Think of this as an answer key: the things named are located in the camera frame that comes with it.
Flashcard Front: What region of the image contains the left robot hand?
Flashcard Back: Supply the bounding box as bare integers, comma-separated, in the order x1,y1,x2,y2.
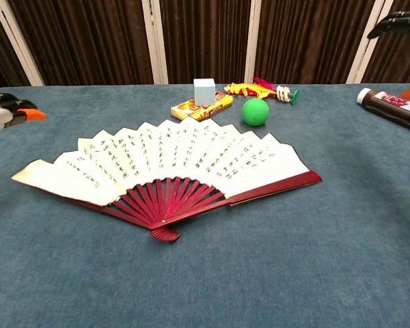
0,87,47,182

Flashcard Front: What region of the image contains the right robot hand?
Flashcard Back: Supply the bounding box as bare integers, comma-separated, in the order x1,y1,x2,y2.
367,9,410,100

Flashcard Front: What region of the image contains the red ribbed paper folding fan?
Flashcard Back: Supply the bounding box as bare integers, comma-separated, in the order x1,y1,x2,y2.
10,116,323,243

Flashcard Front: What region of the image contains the brown bottle with white cap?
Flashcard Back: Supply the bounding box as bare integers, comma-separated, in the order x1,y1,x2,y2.
356,87,410,132

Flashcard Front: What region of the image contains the red yellow feather shuttlecock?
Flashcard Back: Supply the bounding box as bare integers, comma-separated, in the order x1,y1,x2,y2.
223,77,300,105

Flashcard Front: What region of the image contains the green ball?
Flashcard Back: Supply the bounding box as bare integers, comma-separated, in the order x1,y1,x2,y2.
241,98,271,127

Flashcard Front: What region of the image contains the pale blue cube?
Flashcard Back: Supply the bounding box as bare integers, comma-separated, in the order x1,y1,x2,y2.
193,78,217,107

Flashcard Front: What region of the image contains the yellow orange snack box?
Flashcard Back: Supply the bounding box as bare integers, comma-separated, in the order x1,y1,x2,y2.
170,91,234,123

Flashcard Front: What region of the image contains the white partition post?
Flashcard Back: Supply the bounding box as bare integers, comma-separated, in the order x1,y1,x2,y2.
346,0,394,84
141,0,169,85
0,0,45,87
244,0,262,84

